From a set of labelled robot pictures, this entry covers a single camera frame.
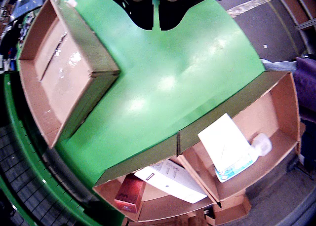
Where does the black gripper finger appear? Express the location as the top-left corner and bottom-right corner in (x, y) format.
(158, 0), (225, 32)
(88, 0), (154, 31)

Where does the white spray bottle teal label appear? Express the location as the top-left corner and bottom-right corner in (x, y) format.
(214, 133), (273, 184)

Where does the large shallow cardboard tray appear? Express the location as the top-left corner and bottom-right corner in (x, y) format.
(17, 0), (121, 150)

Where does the dark red perfume box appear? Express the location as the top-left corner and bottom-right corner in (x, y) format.
(114, 173), (146, 214)

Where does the white carton with barcode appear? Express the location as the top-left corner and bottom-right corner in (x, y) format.
(197, 113), (257, 174)

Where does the person in purple top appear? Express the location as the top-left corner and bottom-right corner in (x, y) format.
(261, 56), (316, 124)

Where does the tall white product carton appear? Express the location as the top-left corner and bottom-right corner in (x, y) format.
(133, 159), (208, 204)

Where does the green metal shelf unit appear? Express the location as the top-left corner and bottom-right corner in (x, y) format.
(0, 72), (126, 226)

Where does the wire mesh grid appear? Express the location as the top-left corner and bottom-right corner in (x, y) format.
(0, 124), (77, 226)

